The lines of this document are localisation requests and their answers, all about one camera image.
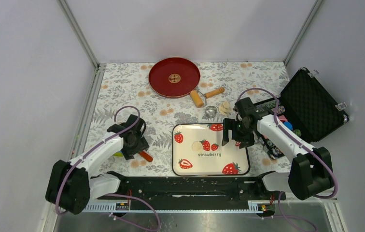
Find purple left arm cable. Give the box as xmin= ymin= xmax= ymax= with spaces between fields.
xmin=54 ymin=105 xmax=161 ymax=232

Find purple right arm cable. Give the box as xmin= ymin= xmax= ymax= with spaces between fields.
xmin=235 ymin=87 xmax=339 ymax=232

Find round red tray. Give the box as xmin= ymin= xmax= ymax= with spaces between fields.
xmin=148 ymin=58 xmax=200 ymax=98

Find strawberry pattern rectangular tray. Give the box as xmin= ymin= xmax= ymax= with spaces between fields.
xmin=172 ymin=123 xmax=250 ymax=176

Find colourful toy block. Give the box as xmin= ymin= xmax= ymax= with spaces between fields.
xmin=113 ymin=151 xmax=124 ymax=157

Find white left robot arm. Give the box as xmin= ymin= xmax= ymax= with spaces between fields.
xmin=45 ymin=115 xmax=149 ymax=215

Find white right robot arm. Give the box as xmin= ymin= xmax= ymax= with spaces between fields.
xmin=222 ymin=98 xmax=338 ymax=200

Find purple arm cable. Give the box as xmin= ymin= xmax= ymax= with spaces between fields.
xmin=235 ymin=87 xmax=339 ymax=232
xmin=54 ymin=105 xmax=161 ymax=232

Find floral table mat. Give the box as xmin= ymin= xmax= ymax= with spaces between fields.
xmin=85 ymin=62 xmax=291 ymax=176

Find metal scraper orange handle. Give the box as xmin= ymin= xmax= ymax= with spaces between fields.
xmin=139 ymin=151 xmax=153 ymax=162

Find small dough ball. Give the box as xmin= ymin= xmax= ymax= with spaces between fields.
xmin=192 ymin=142 xmax=203 ymax=152

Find dough scrap trimmings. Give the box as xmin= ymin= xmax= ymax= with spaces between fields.
xmin=218 ymin=101 xmax=233 ymax=116

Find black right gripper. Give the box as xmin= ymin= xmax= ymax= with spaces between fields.
xmin=221 ymin=117 xmax=254 ymax=149

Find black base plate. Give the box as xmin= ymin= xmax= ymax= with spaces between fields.
xmin=116 ymin=176 xmax=286 ymax=211

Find wooden dough roller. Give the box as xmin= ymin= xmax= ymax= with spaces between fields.
xmin=189 ymin=87 xmax=225 ymax=108

